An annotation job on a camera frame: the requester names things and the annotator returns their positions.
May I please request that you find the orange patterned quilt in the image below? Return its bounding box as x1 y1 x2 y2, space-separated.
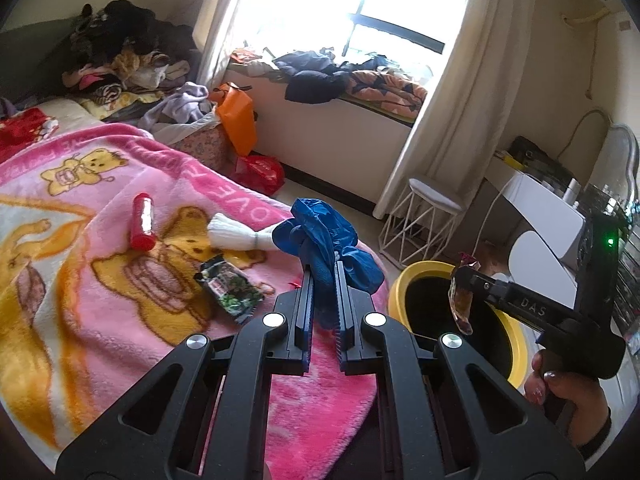
345 70 427 122

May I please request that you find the white petal shaped cabinet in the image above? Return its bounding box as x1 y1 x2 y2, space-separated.
508 231 577 308

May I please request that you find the pile of clothes on bed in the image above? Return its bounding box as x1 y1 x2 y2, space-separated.
61 0 200 119

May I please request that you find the lavender grey garment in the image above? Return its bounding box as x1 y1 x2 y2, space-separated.
138 81 214 131

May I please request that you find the dark blue jacket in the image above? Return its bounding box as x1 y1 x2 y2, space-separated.
273 51 392 104

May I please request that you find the red plastic bag on floor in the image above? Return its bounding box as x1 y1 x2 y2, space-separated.
231 154 285 196

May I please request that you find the dark window frame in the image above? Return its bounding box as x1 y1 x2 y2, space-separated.
342 13 445 56

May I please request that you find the cream curtain left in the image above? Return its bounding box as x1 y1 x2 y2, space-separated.
192 0 240 89

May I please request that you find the yellow rimmed black trash bin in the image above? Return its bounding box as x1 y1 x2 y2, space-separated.
387 260 529 388

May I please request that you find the white dressing table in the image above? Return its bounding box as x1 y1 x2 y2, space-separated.
485 158 585 270

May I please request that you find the dark bag on dresser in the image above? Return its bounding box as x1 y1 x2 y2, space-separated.
508 136 574 192

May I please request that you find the cream curtain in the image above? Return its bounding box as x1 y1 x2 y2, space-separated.
373 0 536 219
192 0 240 89

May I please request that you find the white power cable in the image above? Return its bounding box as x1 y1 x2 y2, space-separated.
472 184 507 256

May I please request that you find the person's right hand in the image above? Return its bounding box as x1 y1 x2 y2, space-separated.
524 350 610 446

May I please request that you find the white wire frame stool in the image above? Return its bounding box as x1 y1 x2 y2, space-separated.
378 177 466 269

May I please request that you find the red cylindrical tube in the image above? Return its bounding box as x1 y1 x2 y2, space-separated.
129 193 156 252

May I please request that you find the brown red snack wrapper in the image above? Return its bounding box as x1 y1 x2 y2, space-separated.
448 252 480 335

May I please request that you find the floral laundry basket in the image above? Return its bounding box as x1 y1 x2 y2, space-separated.
171 126 231 172

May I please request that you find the white cosmetic bottle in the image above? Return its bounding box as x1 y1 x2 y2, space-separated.
563 178 582 206

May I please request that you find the cream curtain right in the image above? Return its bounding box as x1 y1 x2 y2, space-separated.
373 0 536 219

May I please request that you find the pink cartoon bear blanket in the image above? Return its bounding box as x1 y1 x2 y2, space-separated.
0 121 391 480

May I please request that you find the green black snack packet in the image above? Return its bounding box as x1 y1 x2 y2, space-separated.
194 255 264 324

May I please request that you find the orange paper bag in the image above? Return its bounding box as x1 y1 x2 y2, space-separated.
208 84 257 156

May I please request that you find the red patterned cloth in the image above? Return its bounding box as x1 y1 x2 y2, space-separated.
0 107 58 162

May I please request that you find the blue plastic bag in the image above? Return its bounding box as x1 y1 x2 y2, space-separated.
272 198 384 330

